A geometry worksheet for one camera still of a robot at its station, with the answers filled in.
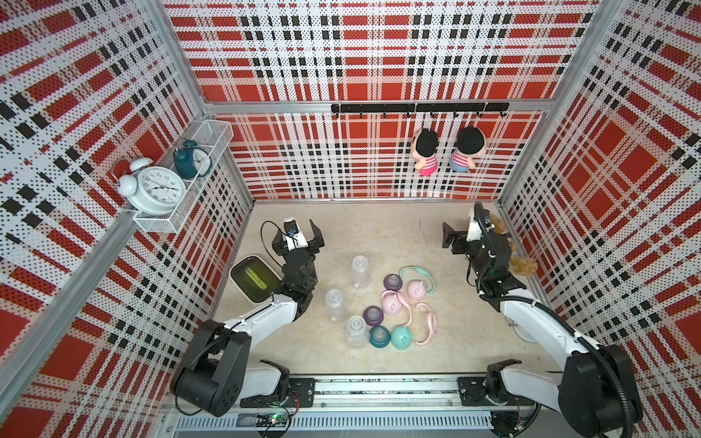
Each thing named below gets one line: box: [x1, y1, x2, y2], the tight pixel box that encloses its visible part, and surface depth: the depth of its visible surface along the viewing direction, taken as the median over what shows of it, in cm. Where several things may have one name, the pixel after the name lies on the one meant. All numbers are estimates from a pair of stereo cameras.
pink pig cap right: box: [408, 280, 427, 302], surface depth 92 cm
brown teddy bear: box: [490, 213, 539, 278], surface depth 92 cm
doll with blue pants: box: [449, 125, 487, 174], surface depth 97 cm
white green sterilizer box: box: [229, 255, 283, 304], surface depth 93 cm
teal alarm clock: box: [173, 139, 213, 181], surface depth 73 cm
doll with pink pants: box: [410, 128, 440, 178], surface depth 98 cm
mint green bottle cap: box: [389, 324, 414, 351], surface depth 82 cm
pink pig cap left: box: [381, 293, 402, 316], surface depth 88 cm
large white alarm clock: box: [116, 157, 187, 217], surface depth 63 cm
